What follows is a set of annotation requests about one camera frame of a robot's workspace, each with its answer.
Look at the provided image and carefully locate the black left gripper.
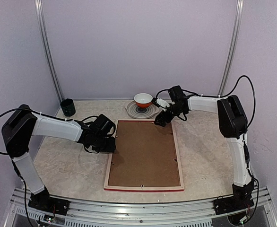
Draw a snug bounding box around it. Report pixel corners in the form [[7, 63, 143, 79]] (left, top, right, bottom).
[[92, 135, 116, 153]]

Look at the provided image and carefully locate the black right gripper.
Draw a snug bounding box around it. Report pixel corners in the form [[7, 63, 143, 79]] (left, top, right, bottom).
[[156, 103, 185, 126]]

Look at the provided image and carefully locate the red wooden picture frame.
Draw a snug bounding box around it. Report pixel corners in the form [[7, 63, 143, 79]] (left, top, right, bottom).
[[104, 119, 185, 192]]

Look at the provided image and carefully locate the brown backing board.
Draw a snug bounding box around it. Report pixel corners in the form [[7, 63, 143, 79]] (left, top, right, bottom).
[[107, 121, 181, 187]]

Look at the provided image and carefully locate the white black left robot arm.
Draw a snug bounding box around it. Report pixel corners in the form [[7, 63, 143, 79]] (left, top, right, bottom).
[[1, 105, 116, 210]]

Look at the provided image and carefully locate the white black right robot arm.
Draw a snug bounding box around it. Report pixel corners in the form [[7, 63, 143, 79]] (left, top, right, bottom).
[[152, 86, 254, 210]]

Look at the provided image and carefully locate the orange white bowl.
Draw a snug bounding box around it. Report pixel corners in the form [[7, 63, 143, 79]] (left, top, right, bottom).
[[134, 93, 153, 108]]

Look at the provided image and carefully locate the grey striped plate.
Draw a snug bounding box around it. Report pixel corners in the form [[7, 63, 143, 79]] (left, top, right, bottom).
[[124, 101, 160, 119]]

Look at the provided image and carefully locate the dark green mug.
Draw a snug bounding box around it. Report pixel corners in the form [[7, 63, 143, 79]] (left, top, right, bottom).
[[60, 98, 76, 117]]

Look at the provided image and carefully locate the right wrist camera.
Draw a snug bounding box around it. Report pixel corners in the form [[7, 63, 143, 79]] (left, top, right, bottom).
[[152, 97, 171, 109]]

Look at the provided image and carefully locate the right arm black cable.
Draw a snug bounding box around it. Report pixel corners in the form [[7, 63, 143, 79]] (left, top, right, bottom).
[[223, 75, 257, 133]]

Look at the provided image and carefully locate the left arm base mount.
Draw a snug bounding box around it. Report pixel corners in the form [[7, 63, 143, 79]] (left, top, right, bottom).
[[28, 194, 70, 216]]

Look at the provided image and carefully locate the right aluminium post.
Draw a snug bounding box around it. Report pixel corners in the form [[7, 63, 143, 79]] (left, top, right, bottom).
[[217, 0, 244, 96]]

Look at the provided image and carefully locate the aluminium post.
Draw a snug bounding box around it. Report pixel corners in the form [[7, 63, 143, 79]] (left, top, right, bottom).
[[217, 0, 244, 96], [34, 0, 64, 102]]

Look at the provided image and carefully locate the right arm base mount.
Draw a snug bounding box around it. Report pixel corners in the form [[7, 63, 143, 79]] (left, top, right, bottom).
[[213, 196, 254, 215]]

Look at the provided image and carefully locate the left aluminium post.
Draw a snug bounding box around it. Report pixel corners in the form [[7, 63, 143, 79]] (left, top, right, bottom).
[[34, 0, 64, 102]]

